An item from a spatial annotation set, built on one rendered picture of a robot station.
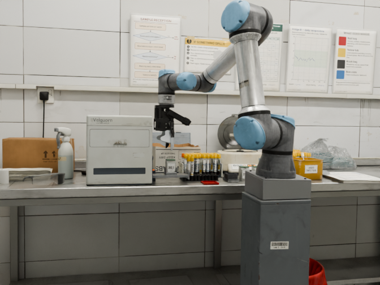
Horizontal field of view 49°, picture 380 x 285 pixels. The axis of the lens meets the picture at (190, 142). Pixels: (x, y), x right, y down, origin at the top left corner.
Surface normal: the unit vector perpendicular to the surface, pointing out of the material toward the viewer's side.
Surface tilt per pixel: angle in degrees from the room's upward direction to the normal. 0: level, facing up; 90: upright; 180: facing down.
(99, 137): 90
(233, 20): 83
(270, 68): 94
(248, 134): 97
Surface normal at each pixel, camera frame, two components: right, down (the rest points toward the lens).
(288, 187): 0.22, 0.05
